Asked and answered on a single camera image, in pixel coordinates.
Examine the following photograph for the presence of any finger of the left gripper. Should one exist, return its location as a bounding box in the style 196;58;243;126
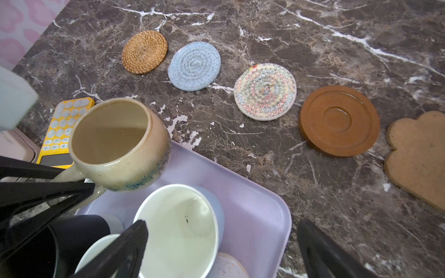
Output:
1;182;95;257
1;156;63;179

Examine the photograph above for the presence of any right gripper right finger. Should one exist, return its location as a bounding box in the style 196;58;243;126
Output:
297;220;377;278

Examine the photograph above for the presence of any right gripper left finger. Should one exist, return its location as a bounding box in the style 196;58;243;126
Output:
88;220;149;278

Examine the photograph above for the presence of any black mug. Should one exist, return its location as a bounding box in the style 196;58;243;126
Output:
1;215;111;278

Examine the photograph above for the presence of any white mug light blue outside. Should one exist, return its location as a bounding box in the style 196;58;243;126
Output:
134;184;225;278

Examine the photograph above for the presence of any beige glazed ceramic mug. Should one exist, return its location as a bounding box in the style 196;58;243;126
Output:
54;98;172;209

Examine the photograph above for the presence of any paw shaped cork coaster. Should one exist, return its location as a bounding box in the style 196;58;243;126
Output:
384;111;445;211

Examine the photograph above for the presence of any brown round wooden coaster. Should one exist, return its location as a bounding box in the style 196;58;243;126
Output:
299;85;380;157

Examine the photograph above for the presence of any multicolour woven coaster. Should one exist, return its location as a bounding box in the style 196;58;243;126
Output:
234;63;297;121

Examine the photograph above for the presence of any woven rattan coaster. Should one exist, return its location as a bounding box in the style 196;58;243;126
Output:
122;30;168;75

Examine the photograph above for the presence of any blue grey rope coaster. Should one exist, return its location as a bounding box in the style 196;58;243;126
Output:
168;42;221;92

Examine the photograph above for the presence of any white mug centre front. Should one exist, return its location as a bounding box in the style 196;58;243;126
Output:
73;234;120;278

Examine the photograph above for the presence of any yellow calculator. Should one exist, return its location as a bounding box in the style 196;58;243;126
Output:
37;97;95;169

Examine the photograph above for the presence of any lilac plastic tray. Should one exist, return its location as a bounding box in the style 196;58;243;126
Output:
76;142;292;278

